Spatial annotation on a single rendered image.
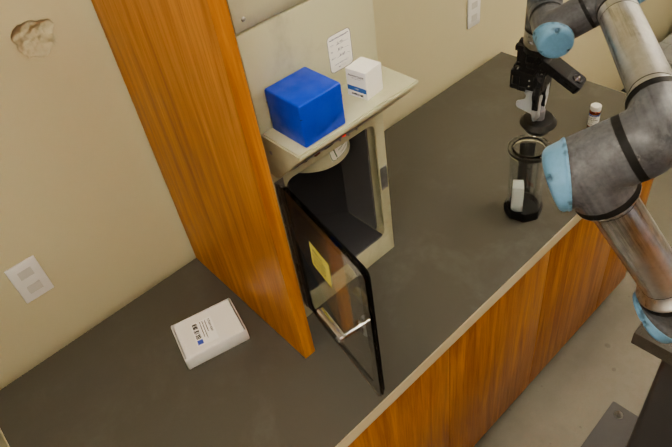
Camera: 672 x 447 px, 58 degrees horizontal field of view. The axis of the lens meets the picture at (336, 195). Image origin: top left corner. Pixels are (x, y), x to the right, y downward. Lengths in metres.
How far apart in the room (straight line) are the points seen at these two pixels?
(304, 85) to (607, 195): 0.54
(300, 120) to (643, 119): 0.54
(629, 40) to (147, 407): 1.25
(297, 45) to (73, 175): 0.65
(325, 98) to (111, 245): 0.80
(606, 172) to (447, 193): 0.86
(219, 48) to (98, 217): 0.77
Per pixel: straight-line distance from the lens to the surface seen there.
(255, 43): 1.08
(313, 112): 1.07
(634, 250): 1.18
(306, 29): 1.15
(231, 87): 0.96
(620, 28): 1.23
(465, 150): 1.98
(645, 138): 1.02
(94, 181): 1.54
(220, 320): 1.55
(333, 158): 1.35
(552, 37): 1.32
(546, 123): 1.62
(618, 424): 2.51
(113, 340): 1.68
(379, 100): 1.19
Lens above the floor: 2.16
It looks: 41 degrees down
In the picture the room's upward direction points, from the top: 9 degrees counter-clockwise
